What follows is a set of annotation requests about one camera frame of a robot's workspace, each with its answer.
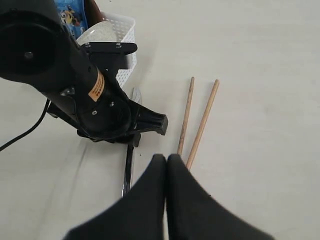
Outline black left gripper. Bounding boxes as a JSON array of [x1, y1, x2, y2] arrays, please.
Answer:
[[47, 69, 168, 145]]

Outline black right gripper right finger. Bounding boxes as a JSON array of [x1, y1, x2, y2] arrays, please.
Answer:
[[166, 154, 273, 240]]

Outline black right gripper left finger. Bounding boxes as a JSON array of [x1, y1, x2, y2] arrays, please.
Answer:
[[64, 154, 166, 240]]

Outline silver table knife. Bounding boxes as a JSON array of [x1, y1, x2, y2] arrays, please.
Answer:
[[122, 87, 142, 197]]

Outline wooden chopstick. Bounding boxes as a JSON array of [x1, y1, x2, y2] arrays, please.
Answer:
[[177, 76, 195, 156], [186, 79, 220, 170]]

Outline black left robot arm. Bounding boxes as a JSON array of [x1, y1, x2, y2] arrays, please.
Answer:
[[0, 0, 168, 146]]

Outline speckled white bowl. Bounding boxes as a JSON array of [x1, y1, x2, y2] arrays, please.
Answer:
[[76, 21, 118, 46]]

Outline white perforated plastic basket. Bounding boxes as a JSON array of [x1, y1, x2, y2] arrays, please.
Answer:
[[74, 11, 138, 88]]

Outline brown round plate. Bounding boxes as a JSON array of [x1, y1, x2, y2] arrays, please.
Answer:
[[84, 0, 104, 28]]

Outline blue chips snack bag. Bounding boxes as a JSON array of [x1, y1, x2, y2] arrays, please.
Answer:
[[54, 0, 88, 39]]

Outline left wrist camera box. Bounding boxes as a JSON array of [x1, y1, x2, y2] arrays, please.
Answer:
[[80, 42, 138, 72]]

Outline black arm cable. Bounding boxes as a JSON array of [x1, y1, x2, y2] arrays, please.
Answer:
[[0, 98, 51, 152]]

